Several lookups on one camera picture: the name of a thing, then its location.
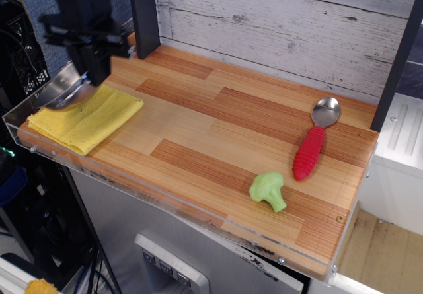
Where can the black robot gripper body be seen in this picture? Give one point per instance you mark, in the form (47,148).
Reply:
(86,22)

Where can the silver toy fridge cabinet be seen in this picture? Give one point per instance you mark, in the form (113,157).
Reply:
(152,248)

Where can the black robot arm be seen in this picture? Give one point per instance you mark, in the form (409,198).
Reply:
(87,30)

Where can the green toy broccoli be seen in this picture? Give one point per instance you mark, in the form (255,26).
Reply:
(267,187)

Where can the black plastic crate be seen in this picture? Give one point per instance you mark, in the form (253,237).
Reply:
(23,67)

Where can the dark vertical post right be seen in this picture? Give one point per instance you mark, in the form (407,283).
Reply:
(409,35)

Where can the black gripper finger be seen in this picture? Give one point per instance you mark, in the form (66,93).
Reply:
(97,63)
(75,54)

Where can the silver metal pan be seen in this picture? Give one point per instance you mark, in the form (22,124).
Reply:
(67,89)

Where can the red handled metal spoon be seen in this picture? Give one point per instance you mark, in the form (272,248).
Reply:
(325,113)

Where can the clear acrylic table guard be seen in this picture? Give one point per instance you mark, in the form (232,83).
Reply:
(207,129)

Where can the white plastic unit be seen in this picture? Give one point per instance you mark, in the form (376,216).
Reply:
(392,186)

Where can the yellow folded rag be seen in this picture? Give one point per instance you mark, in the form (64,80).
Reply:
(84,126)

